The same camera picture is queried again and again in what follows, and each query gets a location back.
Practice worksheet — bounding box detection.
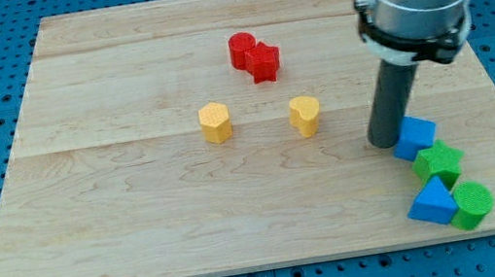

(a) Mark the blue cube block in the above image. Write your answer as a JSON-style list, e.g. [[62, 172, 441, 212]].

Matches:
[[393, 116, 437, 161]]

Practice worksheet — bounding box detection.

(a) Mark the yellow hexagon block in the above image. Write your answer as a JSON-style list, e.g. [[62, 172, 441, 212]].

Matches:
[[197, 102, 233, 144]]

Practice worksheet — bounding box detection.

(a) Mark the yellow heart block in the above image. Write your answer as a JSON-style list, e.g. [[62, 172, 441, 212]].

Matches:
[[289, 95, 321, 138]]

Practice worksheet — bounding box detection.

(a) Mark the red star block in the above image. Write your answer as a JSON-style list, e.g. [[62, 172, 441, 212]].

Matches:
[[244, 41, 280, 84]]

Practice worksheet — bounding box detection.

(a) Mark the red cylinder block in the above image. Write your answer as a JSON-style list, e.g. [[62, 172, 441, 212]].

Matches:
[[228, 32, 257, 71]]

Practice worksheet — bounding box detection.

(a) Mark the light wooden board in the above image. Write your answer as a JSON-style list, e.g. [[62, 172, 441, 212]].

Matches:
[[0, 0, 495, 277]]

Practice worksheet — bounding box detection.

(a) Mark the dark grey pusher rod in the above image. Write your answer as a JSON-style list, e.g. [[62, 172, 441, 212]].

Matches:
[[367, 59, 418, 149]]

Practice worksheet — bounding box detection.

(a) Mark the green star block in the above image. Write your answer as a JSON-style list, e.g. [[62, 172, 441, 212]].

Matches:
[[412, 139, 464, 190]]

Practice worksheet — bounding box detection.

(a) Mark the blue triangle block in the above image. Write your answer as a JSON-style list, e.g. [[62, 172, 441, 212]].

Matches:
[[407, 176, 459, 225]]

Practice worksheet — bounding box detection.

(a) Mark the green cylinder block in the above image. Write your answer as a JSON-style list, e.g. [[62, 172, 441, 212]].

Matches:
[[450, 181, 494, 230]]

